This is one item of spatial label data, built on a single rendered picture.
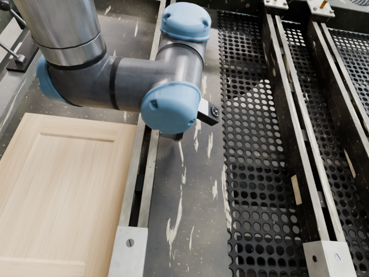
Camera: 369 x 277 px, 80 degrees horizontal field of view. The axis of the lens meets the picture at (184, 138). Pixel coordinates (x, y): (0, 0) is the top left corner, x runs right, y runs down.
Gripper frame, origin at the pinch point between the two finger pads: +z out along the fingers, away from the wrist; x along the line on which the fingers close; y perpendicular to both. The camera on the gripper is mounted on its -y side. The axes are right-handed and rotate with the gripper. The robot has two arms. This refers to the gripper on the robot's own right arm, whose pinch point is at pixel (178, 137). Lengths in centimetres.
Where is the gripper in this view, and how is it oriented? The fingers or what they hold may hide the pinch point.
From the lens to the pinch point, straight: 62.3
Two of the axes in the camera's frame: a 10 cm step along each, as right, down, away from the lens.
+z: -1.2, 5.0, 8.6
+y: -9.9, -1.0, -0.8
